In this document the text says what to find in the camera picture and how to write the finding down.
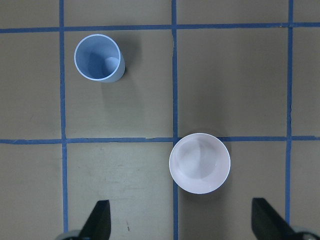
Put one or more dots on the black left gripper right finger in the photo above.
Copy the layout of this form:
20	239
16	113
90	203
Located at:
266	223

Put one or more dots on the light blue plastic cup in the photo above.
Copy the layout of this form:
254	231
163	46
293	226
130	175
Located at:
97	57

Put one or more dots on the pink plastic bowl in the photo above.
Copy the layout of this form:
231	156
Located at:
199	163

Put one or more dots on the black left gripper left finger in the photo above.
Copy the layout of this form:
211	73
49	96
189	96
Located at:
98	224

